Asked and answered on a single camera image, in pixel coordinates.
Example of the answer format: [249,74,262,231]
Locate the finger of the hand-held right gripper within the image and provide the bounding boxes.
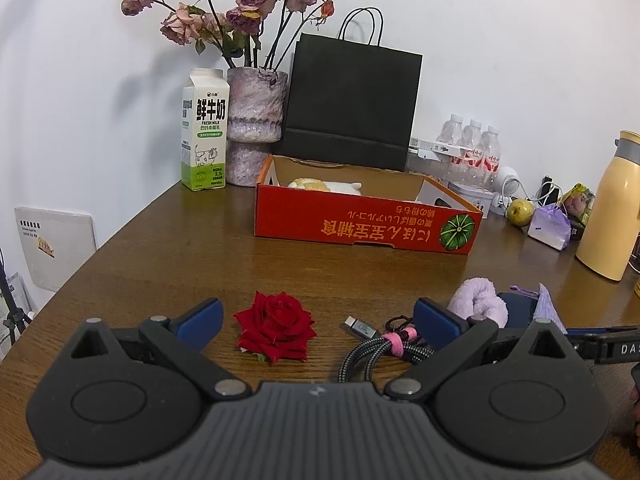
[565,326,640,337]
[569,334,598,361]

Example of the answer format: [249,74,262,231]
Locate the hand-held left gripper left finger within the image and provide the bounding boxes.
[70,298,252,402]

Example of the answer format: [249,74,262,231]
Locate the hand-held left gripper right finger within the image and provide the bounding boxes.
[384,298,568,402]

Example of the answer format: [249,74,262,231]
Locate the purple fluffy wristband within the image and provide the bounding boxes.
[446,277,510,329]

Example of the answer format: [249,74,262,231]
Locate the purple knit cloth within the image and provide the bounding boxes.
[532,283,569,335]

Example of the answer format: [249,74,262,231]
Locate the navy blue pouch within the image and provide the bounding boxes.
[497,289,544,329]

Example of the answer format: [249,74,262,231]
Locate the grey braided cable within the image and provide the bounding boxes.
[337,313,436,385]

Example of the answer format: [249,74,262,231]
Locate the red rose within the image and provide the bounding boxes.
[233,290,319,365]

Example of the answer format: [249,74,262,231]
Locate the red cardboard box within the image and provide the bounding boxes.
[253,153,485,257]

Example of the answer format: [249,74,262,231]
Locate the yellow white plush toy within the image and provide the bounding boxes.
[287,176,364,196]

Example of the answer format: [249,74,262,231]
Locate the person's right hand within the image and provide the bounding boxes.
[629,385,640,444]

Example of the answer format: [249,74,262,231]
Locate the purple tissue pack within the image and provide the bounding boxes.
[527,203,574,251]

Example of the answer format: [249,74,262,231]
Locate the yellow thermos jug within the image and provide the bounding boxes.
[574,129,640,282]

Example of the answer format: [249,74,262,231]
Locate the colourful snack bag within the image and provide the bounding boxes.
[557,183,596,241]

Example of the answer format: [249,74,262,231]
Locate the white printed tin box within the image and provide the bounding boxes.
[447,179,496,212]

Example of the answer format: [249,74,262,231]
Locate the green apple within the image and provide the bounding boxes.
[506,198,535,227]

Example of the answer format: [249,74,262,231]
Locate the clear food container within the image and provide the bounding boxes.
[404,152,451,182]

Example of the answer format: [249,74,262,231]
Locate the small white fan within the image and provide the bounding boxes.
[492,164,524,217]

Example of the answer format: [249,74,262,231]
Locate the long white carton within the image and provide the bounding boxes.
[408,135,469,157]

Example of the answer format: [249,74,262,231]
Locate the water bottle red label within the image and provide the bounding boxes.
[477,124,503,188]
[437,113,464,181]
[457,118,484,185]

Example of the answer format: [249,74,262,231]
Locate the black light stand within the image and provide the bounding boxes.
[0,245,34,349]

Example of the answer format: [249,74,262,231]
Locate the white green milk carton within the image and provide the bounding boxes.
[180,67,231,192]

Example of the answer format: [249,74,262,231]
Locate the pink marbled vase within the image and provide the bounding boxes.
[226,66,290,188]

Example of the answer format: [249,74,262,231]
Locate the black paper bag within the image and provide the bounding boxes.
[282,7,424,174]

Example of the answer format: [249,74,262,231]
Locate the white cable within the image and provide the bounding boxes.
[519,182,567,209]

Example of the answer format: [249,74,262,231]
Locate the white wall panel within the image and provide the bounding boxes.
[14,205,97,294]

